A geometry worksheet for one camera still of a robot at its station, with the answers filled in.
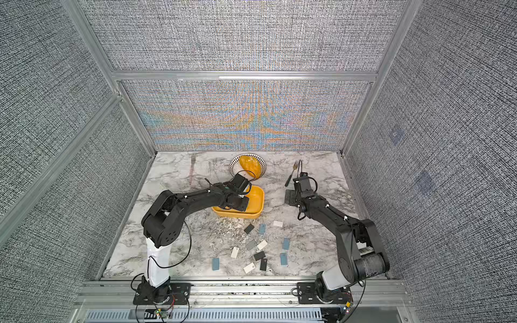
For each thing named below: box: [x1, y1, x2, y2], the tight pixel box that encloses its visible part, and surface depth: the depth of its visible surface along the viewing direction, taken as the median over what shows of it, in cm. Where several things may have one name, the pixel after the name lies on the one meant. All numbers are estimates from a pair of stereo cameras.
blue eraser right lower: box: [280, 253, 288, 266], surface depth 83 cm
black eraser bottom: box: [259, 258, 268, 272], surface depth 81 cm
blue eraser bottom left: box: [212, 257, 220, 271], surface depth 82 cm
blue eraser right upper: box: [283, 237, 291, 250], surface depth 90 cm
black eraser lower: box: [253, 250, 266, 262], surface depth 84 cm
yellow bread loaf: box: [238, 154, 262, 179], surface depth 108 cm
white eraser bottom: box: [243, 262, 256, 274], surface depth 81 cm
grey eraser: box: [245, 240, 258, 251], surface depth 87 cm
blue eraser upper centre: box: [258, 223, 267, 235], surface depth 92 cm
